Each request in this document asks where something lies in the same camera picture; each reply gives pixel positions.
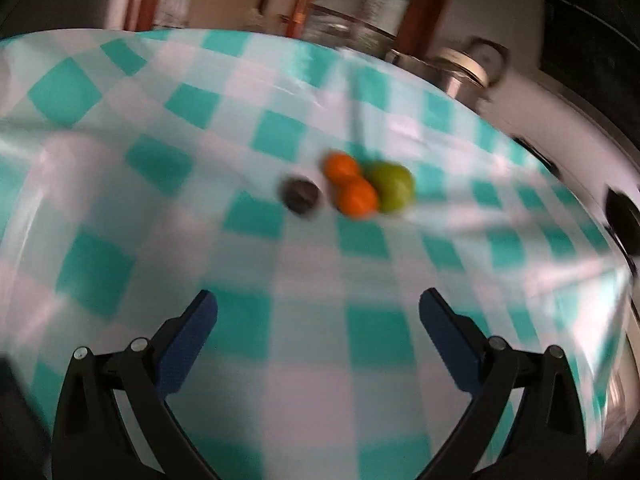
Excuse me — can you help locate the orange tangerine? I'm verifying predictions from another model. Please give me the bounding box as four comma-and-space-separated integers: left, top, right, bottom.
336, 178, 380, 219
322, 152, 362, 183

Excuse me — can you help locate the wooden cabinet post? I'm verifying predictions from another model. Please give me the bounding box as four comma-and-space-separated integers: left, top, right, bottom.
400, 0, 451, 53

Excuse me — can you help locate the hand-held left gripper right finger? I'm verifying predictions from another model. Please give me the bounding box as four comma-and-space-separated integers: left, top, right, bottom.
419, 287, 588, 480

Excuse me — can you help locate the dark object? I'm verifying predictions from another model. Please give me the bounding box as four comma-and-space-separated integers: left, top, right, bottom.
605, 187, 640, 261

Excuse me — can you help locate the dark brown date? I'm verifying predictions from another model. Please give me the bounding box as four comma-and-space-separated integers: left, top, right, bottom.
279, 176, 322, 216

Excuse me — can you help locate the teal checked tablecloth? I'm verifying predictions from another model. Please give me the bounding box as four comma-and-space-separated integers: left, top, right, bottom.
0, 27, 636, 480

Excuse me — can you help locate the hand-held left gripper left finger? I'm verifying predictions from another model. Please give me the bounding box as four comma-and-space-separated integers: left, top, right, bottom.
51, 289, 219, 480

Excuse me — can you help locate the metal pot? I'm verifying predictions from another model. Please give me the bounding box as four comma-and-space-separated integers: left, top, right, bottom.
390, 40, 508, 98

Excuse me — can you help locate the small green apple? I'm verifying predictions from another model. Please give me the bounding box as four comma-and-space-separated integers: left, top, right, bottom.
367, 161, 416, 212

